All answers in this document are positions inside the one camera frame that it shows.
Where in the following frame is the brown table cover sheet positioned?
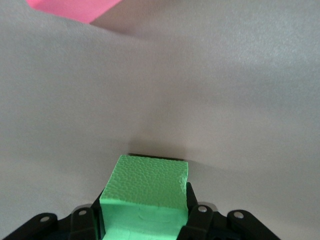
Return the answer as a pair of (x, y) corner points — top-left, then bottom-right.
(0, 0), (320, 240)

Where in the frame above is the pink foam block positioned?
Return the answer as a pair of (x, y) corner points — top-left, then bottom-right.
(26, 0), (123, 25)

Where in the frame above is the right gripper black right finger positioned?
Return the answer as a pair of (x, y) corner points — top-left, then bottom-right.
(176, 182), (282, 240)

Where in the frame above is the green foam block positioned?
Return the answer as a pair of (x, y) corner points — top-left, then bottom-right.
(99, 154), (189, 240)

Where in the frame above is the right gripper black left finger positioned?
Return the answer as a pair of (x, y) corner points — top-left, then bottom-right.
(2, 193), (102, 240)

